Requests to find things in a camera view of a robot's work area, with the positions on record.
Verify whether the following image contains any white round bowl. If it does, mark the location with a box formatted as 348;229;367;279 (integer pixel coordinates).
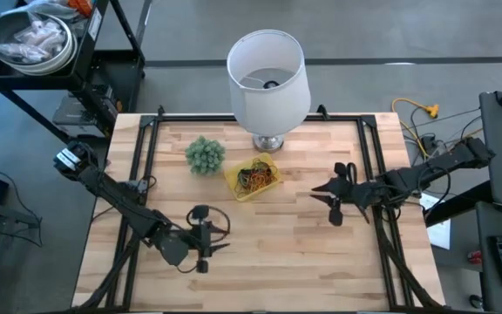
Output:
0;10;78;77

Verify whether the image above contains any green rubber band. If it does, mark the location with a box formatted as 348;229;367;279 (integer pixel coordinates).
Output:
234;170;252;189

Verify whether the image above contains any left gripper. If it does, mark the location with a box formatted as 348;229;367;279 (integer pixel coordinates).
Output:
153;204;231;274

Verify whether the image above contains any yellow extension cord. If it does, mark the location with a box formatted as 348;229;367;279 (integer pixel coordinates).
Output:
390;98;440;160

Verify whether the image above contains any black utility cart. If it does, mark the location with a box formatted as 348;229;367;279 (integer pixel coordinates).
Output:
0;0;147;143

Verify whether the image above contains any black box device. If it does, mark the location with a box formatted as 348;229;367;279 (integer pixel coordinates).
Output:
52;85;124;140

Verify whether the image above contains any orange packet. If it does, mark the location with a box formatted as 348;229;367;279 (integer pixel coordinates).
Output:
67;0;93;14

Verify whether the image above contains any white paper sheet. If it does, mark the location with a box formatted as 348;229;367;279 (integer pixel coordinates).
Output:
418;191;452;250

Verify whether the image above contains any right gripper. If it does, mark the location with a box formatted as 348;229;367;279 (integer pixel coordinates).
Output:
309;162;390;227

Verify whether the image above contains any clear plastic bag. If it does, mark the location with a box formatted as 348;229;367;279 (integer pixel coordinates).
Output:
0;19;67;65

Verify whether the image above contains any yellow translucent plastic bin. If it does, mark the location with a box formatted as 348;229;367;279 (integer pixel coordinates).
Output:
223;152;282;202

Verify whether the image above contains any white shade silver table lamp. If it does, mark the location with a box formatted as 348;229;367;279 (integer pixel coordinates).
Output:
226;29;312;154

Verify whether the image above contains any green plant in patterned pot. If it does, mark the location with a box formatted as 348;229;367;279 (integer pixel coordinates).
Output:
184;134;227;176

